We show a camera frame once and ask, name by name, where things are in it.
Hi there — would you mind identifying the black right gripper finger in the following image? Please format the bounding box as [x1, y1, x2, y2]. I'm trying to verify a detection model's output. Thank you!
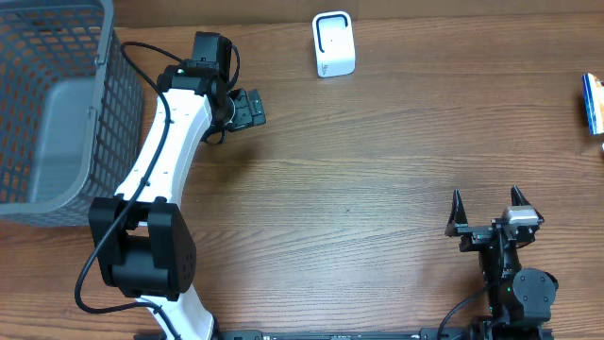
[445, 189, 468, 236]
[511, 185, 544, 223]

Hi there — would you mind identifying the white orange snack bag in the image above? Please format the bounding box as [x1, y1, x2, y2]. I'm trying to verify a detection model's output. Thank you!
[581, 73, 604, 135]

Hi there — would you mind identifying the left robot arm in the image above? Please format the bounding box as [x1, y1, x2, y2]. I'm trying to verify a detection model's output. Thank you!
[75, 32, 266, 340]

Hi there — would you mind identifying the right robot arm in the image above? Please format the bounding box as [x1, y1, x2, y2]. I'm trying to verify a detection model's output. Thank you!
[437, 186, 559, 339]

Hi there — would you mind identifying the white barcode scanner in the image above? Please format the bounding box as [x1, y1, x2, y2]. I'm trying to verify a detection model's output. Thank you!
[311, 10, 356, 78]

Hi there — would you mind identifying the grey plastic mesh basket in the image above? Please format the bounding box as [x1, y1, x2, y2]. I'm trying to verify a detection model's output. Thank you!
[1, 0, 144, 227]

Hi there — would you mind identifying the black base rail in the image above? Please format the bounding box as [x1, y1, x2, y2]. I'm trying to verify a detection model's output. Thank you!
[132, 328, 555, 340]

